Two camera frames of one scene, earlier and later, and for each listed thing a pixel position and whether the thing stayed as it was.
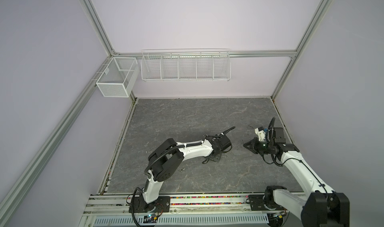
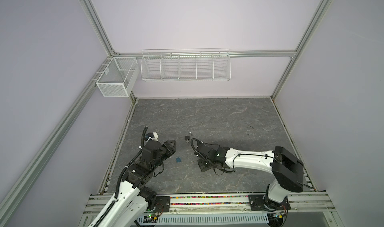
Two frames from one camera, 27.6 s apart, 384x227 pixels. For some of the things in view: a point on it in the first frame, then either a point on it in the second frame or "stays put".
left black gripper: [217, 159] to [169, 149]
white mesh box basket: [119, 78] stays put
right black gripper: [253, 147] to [202, 168]
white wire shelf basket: [188, 64] stays put
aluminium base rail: [97, 204] stays put
